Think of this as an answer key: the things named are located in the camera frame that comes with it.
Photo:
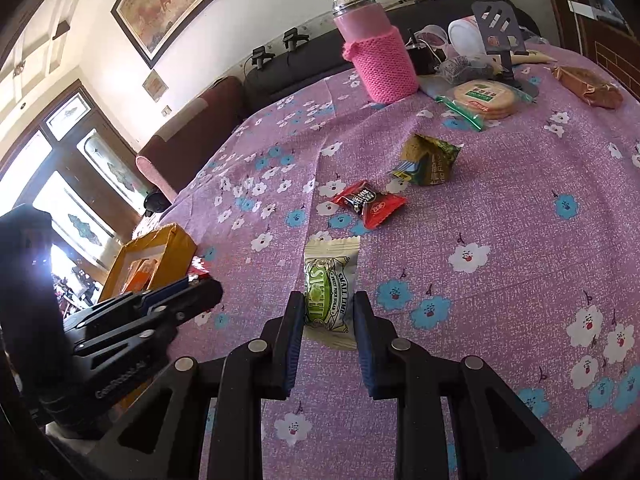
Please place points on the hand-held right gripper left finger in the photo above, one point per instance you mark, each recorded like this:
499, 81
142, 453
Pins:
295, 345

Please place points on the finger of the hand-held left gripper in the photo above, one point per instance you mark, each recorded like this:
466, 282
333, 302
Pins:
130, 342
165, 294

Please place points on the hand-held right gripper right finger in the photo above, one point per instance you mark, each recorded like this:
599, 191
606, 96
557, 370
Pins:
364, 345

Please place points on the cardboard box with yellow tape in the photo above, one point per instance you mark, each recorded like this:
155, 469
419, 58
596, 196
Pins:
175, 250

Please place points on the cream green snack packet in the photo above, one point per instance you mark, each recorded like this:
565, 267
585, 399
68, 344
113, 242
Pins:
330, 280

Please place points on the orange snack packet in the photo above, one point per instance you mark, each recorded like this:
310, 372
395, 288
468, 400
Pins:
142, 275

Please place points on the black bag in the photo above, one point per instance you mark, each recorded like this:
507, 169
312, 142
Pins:
156, 201

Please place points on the red candy packet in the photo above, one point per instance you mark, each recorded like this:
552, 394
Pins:
370, 202

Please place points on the wooden glass door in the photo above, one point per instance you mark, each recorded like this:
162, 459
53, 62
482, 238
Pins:
85, 175

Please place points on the maroon fabric sofa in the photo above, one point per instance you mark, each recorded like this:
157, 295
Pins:
200, 130

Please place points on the green yellow snack packet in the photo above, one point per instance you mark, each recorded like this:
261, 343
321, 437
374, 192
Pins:
430, 160

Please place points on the purple floral tablecloth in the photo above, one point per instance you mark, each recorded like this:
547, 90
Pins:
500, 185

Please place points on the black clamp device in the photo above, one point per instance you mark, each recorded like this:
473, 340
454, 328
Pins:
262, 56
295, 38

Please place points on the black leather sofa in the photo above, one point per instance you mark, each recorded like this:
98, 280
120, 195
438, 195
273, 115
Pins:
300, 67

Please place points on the round cracker packet green label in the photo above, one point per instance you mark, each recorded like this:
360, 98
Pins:
482, 97

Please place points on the pink knitted bottle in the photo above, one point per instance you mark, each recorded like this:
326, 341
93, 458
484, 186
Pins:
382, 55

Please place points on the clear plastic bag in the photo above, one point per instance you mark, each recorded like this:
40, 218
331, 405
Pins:
460, 69

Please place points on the framed horse painting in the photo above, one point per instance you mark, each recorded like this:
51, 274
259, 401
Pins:
170, 0

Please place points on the white cup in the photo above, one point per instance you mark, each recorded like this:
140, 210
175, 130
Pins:
465, 35

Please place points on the brown snack packet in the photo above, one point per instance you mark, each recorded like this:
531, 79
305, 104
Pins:
587, 85

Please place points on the grey phone stand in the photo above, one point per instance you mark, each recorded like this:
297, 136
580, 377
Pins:
500, 25

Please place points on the small wall plaque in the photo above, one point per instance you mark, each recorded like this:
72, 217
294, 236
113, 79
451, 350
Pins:
155, 83

